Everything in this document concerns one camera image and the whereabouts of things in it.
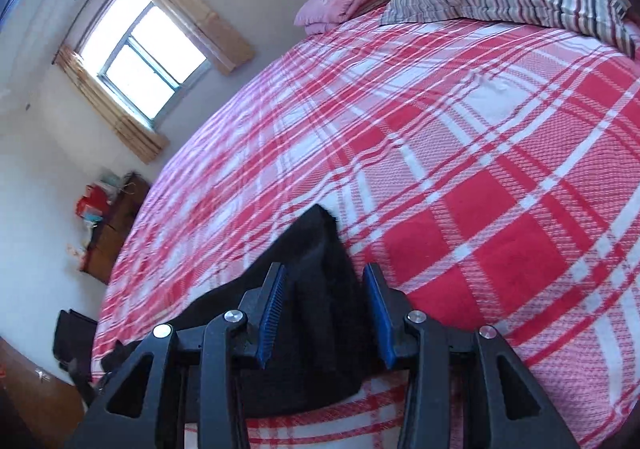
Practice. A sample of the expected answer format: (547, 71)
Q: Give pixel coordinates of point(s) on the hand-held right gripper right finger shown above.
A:
(381, 324)

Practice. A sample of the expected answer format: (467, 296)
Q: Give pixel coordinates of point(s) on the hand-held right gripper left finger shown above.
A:
(272, 319)

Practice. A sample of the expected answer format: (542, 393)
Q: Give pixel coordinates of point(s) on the black pants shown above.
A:
(315, 289)

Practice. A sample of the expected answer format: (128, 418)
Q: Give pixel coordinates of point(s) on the wooden desk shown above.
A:
(117, 234)

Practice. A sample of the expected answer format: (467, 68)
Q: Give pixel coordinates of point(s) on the round bed red plaid sheet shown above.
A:
(450, 154)

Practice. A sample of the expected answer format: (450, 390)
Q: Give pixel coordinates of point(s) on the black folded chair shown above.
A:
(72, 339)

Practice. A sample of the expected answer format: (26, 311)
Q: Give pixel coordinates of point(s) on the red gift bag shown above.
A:
(92, 201)

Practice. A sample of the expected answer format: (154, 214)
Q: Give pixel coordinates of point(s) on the brown wooden door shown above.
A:
(35, 404)

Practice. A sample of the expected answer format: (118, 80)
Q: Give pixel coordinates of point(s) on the beige floral curtain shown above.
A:
(200, 14)
(115, 114)

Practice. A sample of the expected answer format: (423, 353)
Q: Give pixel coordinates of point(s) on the sliding window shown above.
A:
(145, 44)

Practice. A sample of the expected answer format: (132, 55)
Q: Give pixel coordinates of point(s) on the dark curtain rod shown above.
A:
(90, 4)

